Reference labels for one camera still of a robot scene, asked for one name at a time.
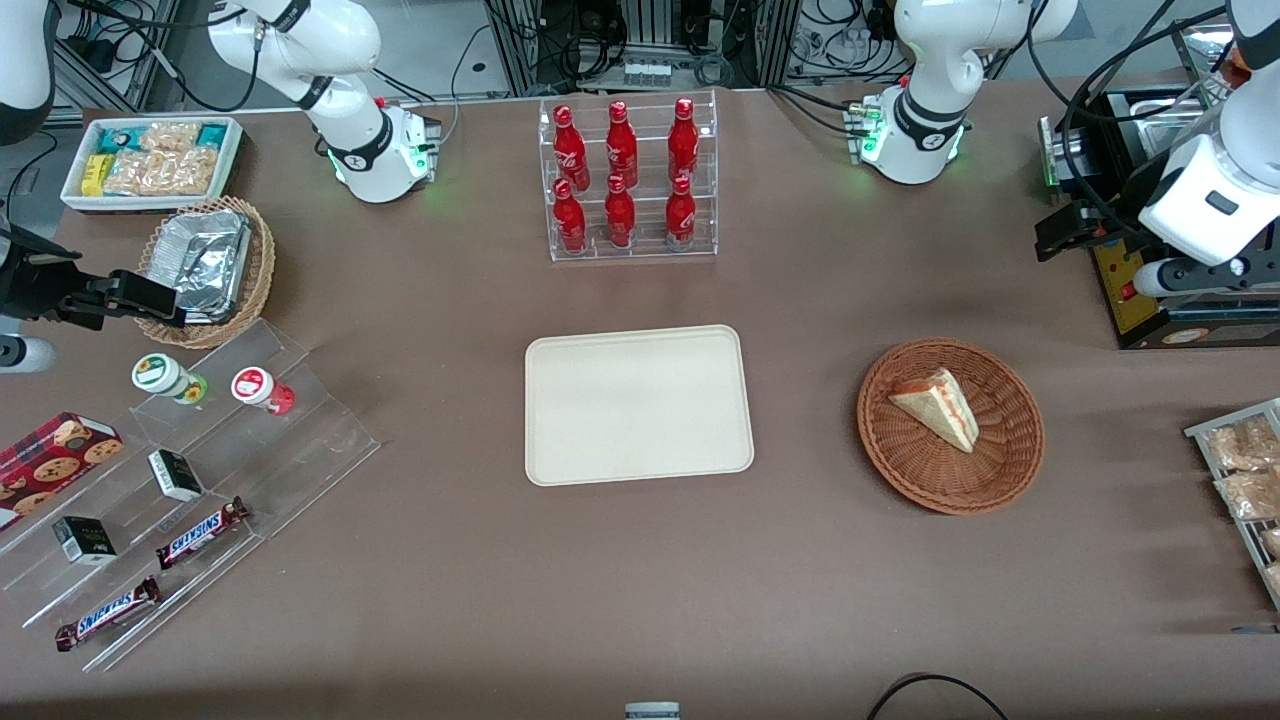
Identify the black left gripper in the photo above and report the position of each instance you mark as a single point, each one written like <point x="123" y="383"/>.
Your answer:
<point x="1128" y="198"/>

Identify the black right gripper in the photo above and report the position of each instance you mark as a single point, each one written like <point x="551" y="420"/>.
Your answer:
<point x="30" y="283"/>

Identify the triangular sandwich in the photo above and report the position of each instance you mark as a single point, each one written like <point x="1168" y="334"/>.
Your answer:
<point x="940" y="410"/>

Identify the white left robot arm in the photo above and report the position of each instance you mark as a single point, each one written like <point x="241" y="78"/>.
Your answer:
<point x="920" y="120"/>

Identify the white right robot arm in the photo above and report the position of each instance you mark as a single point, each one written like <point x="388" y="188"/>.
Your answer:
<point x="370" y="150"/>

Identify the light wicker basket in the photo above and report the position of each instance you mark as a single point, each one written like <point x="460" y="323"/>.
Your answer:
<point x="262" y="270"/>

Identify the brown wicker basket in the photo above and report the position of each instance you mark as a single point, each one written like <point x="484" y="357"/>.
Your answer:
<point x="940" y="480"/>

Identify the beige plastic tray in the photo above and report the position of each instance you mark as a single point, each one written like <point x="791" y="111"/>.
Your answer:
<point x="640" y="405"/>

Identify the aluminium foil container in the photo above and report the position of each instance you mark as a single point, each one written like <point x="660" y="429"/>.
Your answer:
<point x="205" y="260"/>

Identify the green cup white lid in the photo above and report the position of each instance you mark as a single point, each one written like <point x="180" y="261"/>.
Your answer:
<point x="160" y="373"/>

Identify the grey metal box green light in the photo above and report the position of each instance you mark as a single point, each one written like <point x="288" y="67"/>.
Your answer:
<point x="1052" y="150"/>

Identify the black food warmer machine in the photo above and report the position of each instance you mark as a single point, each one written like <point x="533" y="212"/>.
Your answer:
<point x="1120" y="300"/>

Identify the large clear cracker bag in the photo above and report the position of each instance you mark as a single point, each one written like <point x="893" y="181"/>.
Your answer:
<point x="165" y="172"/>

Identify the yellow snack packet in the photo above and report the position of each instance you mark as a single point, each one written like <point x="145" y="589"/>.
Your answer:
<point x="94" y="175"/>

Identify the red cup white lid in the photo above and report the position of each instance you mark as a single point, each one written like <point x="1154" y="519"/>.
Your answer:
<point x="255" y="385"/>

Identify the steel food pan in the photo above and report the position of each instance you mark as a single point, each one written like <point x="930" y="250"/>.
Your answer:
<point x="1170" y="115"/>

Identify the white snack bin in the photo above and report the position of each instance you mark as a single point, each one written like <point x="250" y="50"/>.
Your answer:
<point x="235" y="160"/>

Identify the teal snack packet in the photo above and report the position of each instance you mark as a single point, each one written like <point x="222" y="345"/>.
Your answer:
<point x="211" y="136"/>
<point x="118" y="138"/>

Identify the small clear cracker bag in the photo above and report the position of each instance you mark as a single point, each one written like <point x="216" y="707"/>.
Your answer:
<point x="170" y="136"/>

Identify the small black box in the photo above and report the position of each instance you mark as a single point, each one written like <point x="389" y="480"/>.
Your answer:
<point x="84" y="540"/>
<point x="175" y="475"/>

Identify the red cookie box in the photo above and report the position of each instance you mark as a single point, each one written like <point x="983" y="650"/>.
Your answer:
<point x="55" y="460"/>

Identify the clear acrylic step display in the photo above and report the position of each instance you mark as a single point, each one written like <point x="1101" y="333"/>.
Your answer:
<point x="300" y="450"/>

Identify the snickers bar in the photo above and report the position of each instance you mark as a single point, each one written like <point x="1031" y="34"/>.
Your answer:
<point x="105" y="612"/>
<point x="200" y="533"/>

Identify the clear bag of pastry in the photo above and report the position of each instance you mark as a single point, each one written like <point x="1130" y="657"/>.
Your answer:
<point x="1273" y="543"/>
<point x="1245" y="445"/>
<point x="1250" y="495"/>

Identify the red cola bottle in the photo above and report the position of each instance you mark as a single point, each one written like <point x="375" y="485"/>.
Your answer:
<point x="570" y="222"/>
<point x="570" y="150"/>
<point x="683" y="145"/>
<point x="620" y="215"/>
<point x="622" y="150"/>
<point x="680" y="215"/>

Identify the clear acrylic bottle rack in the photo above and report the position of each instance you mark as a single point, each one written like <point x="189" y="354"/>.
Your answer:
<point x="650" y="250"/>

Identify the white power strip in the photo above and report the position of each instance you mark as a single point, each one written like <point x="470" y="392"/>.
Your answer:
<point x="647" y="73"/>

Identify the grey device edge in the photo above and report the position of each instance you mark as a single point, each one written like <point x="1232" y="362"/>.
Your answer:
<point x="652" y="711"/>

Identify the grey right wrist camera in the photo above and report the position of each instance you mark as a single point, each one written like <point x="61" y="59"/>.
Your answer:
<point x="25" y="354"/>

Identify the aluminium frame rack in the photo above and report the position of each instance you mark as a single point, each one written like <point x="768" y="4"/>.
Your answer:
<point x="520" y="40"/>

